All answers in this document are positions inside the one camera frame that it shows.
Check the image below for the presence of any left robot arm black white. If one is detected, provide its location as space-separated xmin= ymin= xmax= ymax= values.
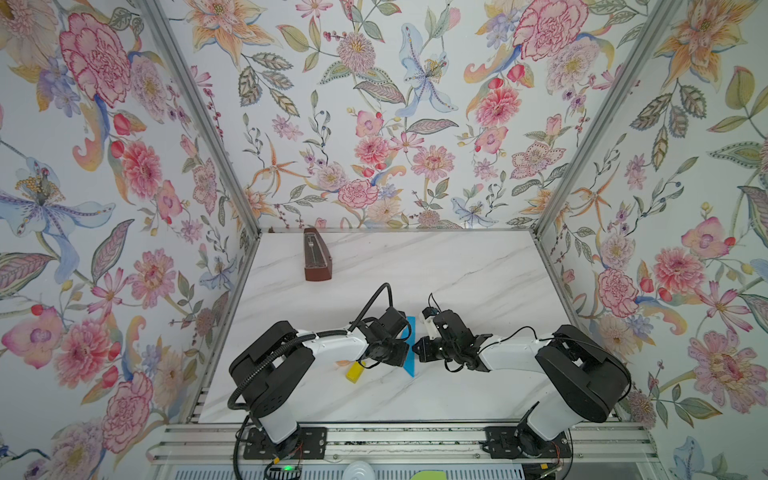
xmin=227 ymin=307 xmax=413 ymax=448

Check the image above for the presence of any yellow block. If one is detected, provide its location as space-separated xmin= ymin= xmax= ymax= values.
xmin=345 ymin=362 xmax=366 ymax=384

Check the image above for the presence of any green object at edge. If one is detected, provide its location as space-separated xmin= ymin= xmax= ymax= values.
xmin=410 ymin=470 xmax=447 ymax=480

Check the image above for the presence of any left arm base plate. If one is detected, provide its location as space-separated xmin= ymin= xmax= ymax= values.
xmin=242 ymin=426 xmax=328 ymax=461

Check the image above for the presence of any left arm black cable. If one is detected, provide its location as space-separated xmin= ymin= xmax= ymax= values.
xmin=347 ymin=282 xmax=394 ymax=334

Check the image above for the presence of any brown wooden metronome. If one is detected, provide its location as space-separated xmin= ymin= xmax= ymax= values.
xmin=303 ymin=227 xmax=333 ymax=282

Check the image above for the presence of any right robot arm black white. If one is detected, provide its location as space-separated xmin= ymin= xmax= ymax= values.
xmin=413 ymin=307 xmax=632 ymax=442

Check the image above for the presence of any white round object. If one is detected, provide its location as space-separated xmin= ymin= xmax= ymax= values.
xmin=342 ymin=461 xmax=376 ymax=480

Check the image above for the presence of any blue square paper sheet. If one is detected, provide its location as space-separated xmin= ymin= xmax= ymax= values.
xmin=401 ymin=316 xmax=416 ymax=378

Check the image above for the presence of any aluminium front rail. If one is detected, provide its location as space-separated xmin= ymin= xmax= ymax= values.
xmin=148 ymin=421 xmax=658 ymax=465

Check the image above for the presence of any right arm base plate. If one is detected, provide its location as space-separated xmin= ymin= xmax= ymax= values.
xmin=480 ymin=426 xmax=573 ymax=462

